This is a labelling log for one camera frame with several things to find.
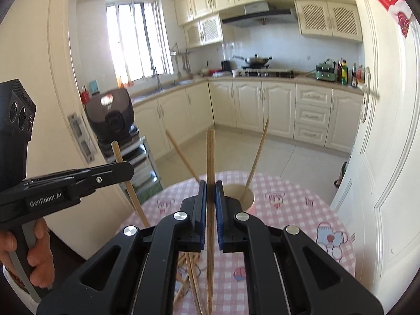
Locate range hood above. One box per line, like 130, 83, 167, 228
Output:
220, 3, 297, 27

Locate dark brown kitchen appliance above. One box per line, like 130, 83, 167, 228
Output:
85, 88, 140, 145

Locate metal faucet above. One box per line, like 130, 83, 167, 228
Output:
151, 66, 163, 91

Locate cream base kitchen cabinets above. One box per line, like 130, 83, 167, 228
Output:
131, 80, 363, 153

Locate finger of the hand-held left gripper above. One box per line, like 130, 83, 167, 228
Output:
74, 162, 136, 200

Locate cream lattice door cabinet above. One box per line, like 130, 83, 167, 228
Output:
295, 0, 363, 43
184, 15, 224, 49

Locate bunch of wooden chopsticks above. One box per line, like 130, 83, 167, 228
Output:
172, 251, 209, 315

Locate metal wok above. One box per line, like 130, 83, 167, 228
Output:
233, 54, 273, 68

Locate cream cabinet drawer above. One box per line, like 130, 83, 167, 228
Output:
296, 85, 333, 106
295, 104, 331, 127
293, 125, 329, 145

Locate pink checkered tablecloth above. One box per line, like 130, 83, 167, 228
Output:
125, 171, 356, 315

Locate metal door latch plate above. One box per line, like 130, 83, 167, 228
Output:
68, 114, 84, 138
80, 139, 96, 163

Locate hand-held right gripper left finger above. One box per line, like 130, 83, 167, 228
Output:
38, 179, 208, 315

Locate single wooden chopstick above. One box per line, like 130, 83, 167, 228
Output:
240, 118, 270, 202
206, 129, 215, 315
111, 140, 151, 228
165, 130, 201, 182

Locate pink cup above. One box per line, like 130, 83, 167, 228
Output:
224, 185, 256, 218

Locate kitchen window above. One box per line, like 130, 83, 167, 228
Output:
107, 2, 174, 82

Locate white door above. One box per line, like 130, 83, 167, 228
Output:
330, 0, 420, 302

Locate green countertop appliance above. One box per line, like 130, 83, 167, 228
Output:
316, 60, 337, 82

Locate wall utensil rail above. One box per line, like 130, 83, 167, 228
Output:
169, 43, 197, 56

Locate steel kitchen sink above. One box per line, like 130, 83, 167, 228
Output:
157, 80, 194, 91

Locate black countertop appliance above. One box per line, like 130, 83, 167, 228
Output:
221, 43, 235, 72

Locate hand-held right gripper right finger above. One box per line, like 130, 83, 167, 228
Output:
215, 180, 384, 315

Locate person's left hand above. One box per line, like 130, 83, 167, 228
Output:
0, 218, 55, 291

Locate metal door handle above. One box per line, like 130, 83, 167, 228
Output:
360, 67, 381, 123

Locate gas stove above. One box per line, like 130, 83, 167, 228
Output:
238, 68, 296, 78

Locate metal storage rack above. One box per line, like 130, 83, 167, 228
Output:
102, 136, 163, 201

